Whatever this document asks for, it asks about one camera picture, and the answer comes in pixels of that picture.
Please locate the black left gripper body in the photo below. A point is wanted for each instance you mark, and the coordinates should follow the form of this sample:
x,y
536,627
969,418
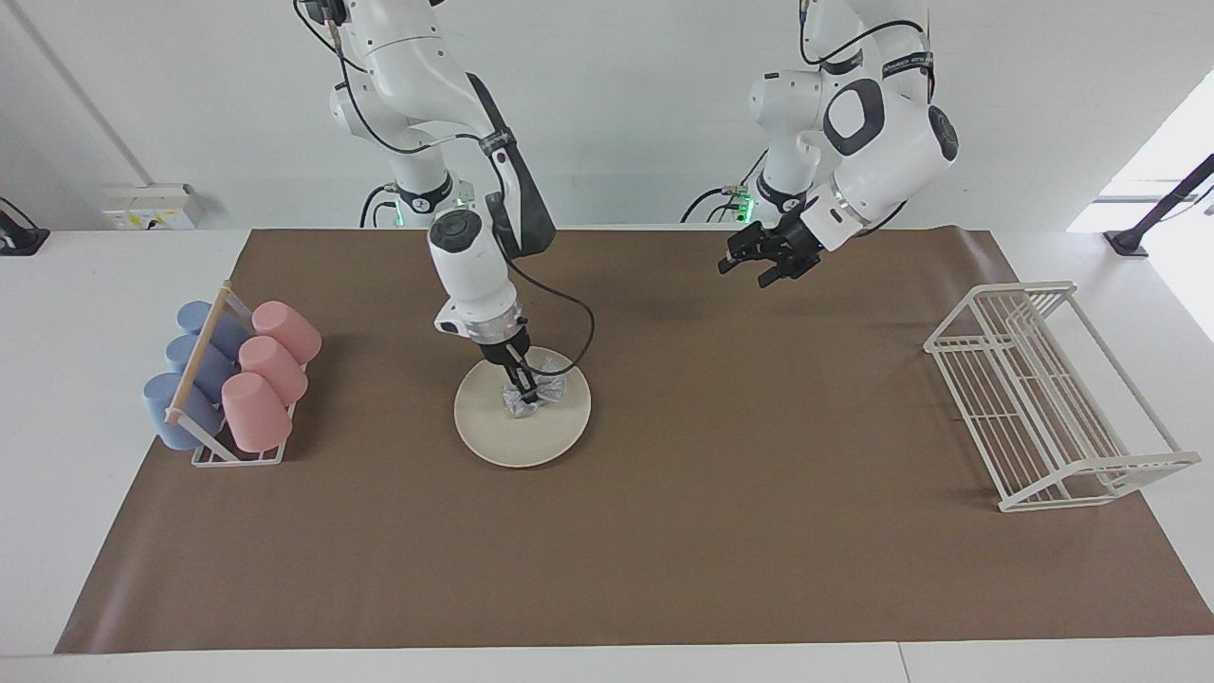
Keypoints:
x,y
797,237

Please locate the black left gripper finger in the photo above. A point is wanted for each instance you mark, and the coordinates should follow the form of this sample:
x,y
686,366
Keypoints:
x,y
749,242
782,268

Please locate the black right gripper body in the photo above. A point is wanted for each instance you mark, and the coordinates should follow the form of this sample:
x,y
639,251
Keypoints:
x,y
503,349

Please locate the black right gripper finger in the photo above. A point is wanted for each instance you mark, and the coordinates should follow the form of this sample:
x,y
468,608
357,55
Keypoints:
x,y
510,375
529,379

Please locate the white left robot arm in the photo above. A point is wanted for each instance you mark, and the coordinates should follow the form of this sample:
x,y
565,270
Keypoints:
x,y
882,161

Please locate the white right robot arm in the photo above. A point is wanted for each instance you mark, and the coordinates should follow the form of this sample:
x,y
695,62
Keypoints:
x,y
465,266

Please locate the cream round plate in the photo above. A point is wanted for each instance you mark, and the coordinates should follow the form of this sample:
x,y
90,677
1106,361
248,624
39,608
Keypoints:
x,y
531,441

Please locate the pink cup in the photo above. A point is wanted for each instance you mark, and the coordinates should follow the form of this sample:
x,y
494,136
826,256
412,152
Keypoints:
x,y
273,368
285,329
256,413

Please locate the brown table mat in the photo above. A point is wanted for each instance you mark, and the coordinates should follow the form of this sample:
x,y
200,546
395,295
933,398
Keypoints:
x,y
711,531

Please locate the blue cup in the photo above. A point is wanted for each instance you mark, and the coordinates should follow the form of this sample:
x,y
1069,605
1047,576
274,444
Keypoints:
x,y
204,370
216,327
171,413

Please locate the black camera stand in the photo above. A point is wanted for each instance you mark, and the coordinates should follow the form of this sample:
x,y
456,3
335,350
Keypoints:
x,y
1129,239

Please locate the white wall power outlet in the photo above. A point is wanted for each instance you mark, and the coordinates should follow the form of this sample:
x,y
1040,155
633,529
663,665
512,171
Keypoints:
x,y
147,207

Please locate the black clamp mount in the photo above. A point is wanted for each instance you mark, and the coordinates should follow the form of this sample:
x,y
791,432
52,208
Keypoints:
x,y
19,237

